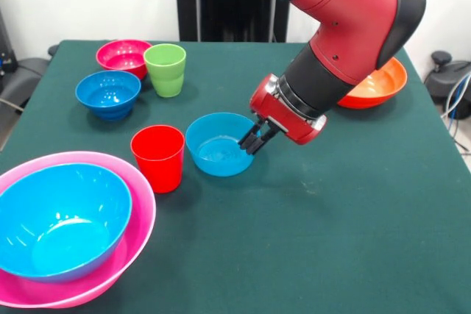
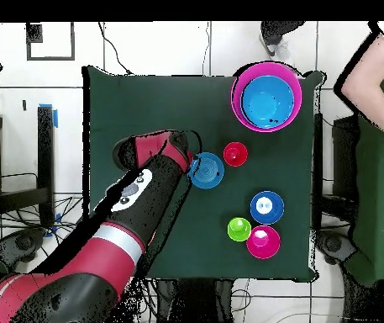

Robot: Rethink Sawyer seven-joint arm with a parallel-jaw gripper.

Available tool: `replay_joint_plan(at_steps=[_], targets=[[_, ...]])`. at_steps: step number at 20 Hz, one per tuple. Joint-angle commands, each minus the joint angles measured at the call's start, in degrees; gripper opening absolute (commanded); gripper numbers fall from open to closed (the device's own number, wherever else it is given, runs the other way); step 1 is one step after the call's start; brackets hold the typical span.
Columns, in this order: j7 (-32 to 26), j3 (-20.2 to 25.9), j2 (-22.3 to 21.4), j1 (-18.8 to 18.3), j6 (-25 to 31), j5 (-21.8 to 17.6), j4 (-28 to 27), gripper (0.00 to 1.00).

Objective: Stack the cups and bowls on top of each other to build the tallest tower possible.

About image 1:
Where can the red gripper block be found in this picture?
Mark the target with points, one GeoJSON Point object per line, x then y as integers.
{"type": "Point", "coordinates": [283, 119]}

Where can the small light blue ridged bowl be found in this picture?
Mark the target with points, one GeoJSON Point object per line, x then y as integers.
{"type": "Point", "coordinates": [213, 148]}

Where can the green cup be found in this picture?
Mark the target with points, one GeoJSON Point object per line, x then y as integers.
{"type": "Point", "coordinates": [165, 75]}

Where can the large pink bowl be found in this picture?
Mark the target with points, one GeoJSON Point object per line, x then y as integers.
{"type": "Point", "coordinates": [143, 211]}

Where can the small dark blue bowl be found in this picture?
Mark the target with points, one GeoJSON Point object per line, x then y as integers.
{"type": "Point", "coordinates": [108, 93]}

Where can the large blue bowl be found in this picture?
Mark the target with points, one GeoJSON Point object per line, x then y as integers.
{"type": "Point", "coordinates": [62, 218]}

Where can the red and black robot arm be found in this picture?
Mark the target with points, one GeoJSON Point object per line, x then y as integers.
{"type": "Point", "coordinates": [349, 16]}

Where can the dark green tablecloth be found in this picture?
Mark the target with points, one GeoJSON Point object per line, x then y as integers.
{"type": "Point", "coordinates": [294, 218]}

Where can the red cup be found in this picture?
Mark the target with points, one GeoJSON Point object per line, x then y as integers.
{"type": "Point", "coordinates": [158, 159]}

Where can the large orange bowl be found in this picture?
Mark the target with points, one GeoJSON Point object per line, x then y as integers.
{"type": "Point", "coordinates": [382, 89]}

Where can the small pink-red bowl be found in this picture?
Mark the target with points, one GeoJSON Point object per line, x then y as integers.
{"type": "Point", "coordinates": [121, 56]}

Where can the black floor stand base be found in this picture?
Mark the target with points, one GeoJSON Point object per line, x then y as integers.
{"type": "Point", "coordinates": [25, 75]}
{"type": "Point", "coordinates": [441, 75]}

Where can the black round knob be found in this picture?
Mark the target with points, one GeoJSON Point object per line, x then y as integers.
{"type": "Point", "coordinates": [53, 50]}

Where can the black equipment rack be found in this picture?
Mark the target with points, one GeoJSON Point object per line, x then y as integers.
{"type": "Point", "coordinates": [5, 53]}

